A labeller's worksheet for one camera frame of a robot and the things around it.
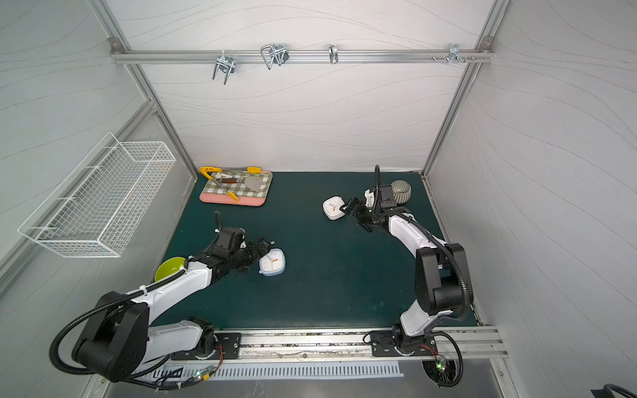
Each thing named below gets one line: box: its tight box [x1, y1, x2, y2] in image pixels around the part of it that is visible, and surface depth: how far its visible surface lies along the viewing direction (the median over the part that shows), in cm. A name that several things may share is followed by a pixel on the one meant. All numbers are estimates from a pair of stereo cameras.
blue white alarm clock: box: [257, 247, 287, 277], surface depth 90 cm
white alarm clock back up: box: [322, 195, 346, 221], surface depth 106 cm
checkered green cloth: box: [204, 171, 273, 199], surface depth 117 cm
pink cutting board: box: [199, 170, 273, 207], surface depth 113 cm
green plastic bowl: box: [154, 256, 186, 282], surface depth 88 cm
